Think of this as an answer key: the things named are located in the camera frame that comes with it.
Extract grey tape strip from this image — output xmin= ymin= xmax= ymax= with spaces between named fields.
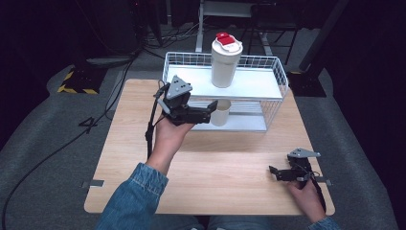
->
xmin=314 ymin=176 xmax=333 ymax=187
xmin=80 ymin=179 xmax=105 ymax=189

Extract white paper cup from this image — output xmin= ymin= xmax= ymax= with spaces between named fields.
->
xmin=210 ymin=99 xmax=232 ymax=127

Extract person's left leg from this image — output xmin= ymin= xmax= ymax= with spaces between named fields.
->
xmin=149 ymin=215 xmax=206 ymax=230

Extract person's right hand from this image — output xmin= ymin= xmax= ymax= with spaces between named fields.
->
xmin=286 ymin=178 xmax=326 ymax=223

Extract person's left hand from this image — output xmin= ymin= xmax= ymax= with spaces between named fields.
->
xmin=145 ymin=114 xmax=195 ymax=176

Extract bundle of floor cables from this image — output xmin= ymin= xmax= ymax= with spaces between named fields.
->
xmin=140 ymin=20 xmax=205 ymax=51

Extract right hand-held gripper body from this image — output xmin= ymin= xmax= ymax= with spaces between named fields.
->
xmin=277 ymin=147 xmax=322 ymax=182

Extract left hand-held gripper cable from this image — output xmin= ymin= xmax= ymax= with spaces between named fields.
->
xmin=145 ymin=80 xmax=171 ymax=161

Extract white wire shelf rack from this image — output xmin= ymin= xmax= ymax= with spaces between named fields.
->
xmin=162 ymin=51 xmax=290 ymax=133

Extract black stand with base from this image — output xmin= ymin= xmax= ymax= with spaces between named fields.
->
xmin=286 ymin=0 xmax=351 ymax=98

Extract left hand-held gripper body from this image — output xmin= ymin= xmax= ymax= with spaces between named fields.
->
xmin=154 ymin=75 xmax=210 ymax=127

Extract black floor cable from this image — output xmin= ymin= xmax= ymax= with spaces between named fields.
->
xmin=0 ymin=54 xmax=139 ymax=230

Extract yellow black striped stand base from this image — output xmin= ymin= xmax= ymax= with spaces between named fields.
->
xmin=56 ymin=65 xmax=108 ymax=95

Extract person's right leg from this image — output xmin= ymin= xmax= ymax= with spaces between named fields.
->
xmin=207 ymin=215 xmax=312 ymax=230

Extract white tumbler with red lid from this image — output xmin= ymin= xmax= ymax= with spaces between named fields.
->
xmin=211 ymin=32 xmax=243 ymax=89

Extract white desk frame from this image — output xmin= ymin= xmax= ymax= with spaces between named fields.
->
xmin=194 ymin=0 xmax=276 ymax=57

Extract hand-held gripper cable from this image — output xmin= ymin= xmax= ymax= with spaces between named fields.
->
xmin=145 ymin=80 xmax=171 ymax=161
xmin=305 ymin=167 xmax=327 ymax=214

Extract person's leg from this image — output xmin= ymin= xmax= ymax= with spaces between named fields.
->
xmin=149 ymin=215 xmax=206 ymax=230
xmin=207 ymin=215 xmax=312 ymax=230

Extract black metal chair frame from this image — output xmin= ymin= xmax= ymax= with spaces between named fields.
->
xmin=238 ymin=3 xmax=301 ymax=65

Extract right hand-held gripper cable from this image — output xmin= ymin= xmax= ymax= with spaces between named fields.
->
xmin=305 ymin=167 xmax=327 ymax=214

